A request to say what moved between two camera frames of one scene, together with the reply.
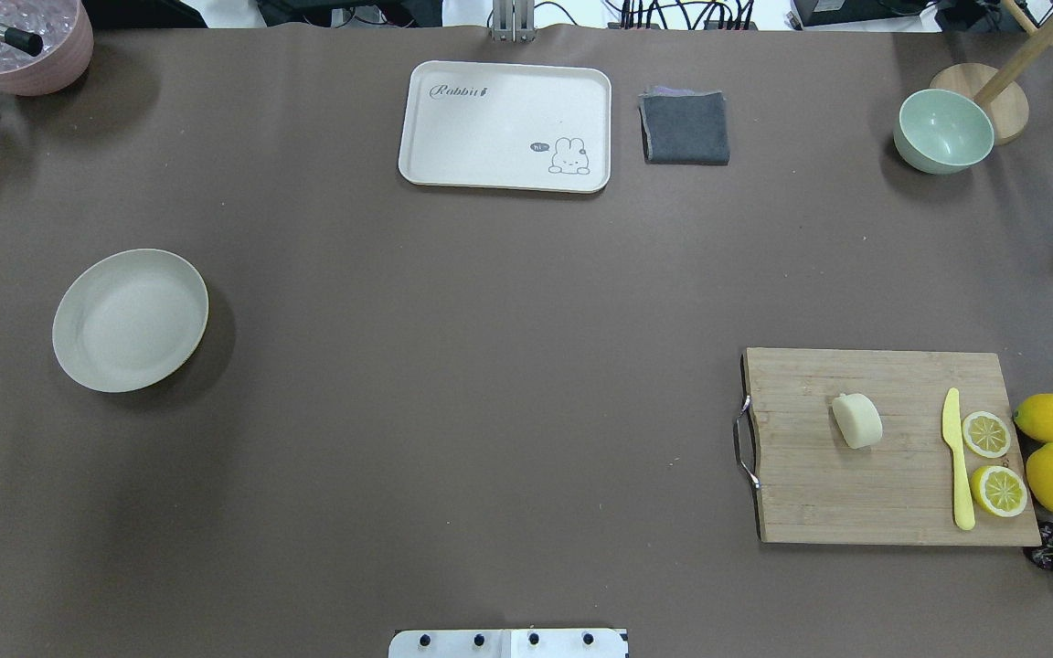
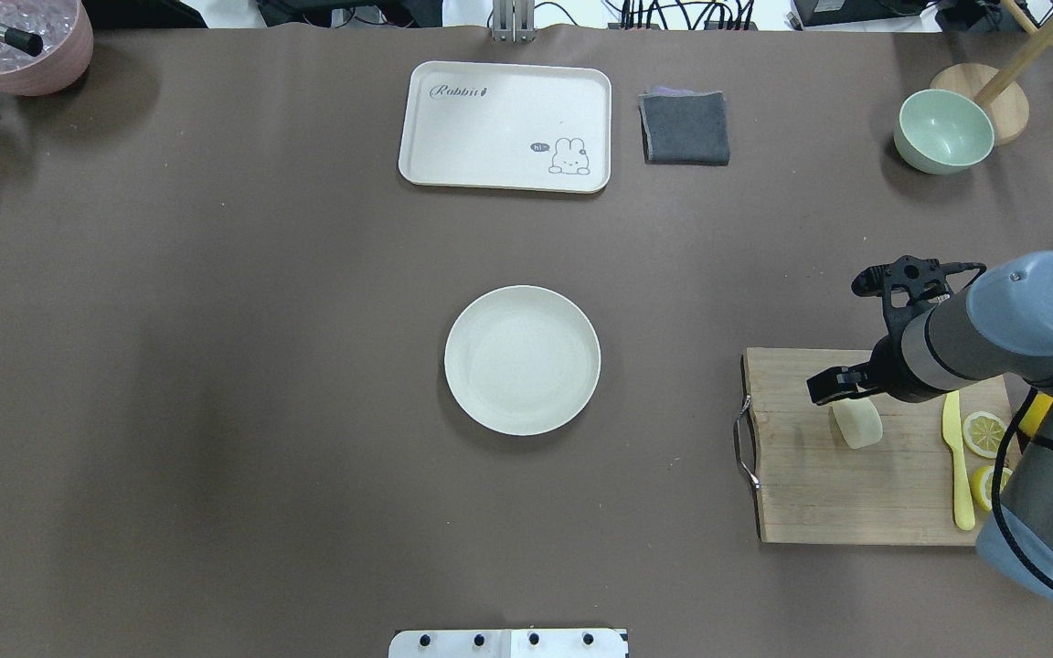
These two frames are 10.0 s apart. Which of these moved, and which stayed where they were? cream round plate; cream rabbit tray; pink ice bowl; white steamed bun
Moved: cream round plate
Stayed: pink ice bowl; cream rabbit tray; white steamed bun
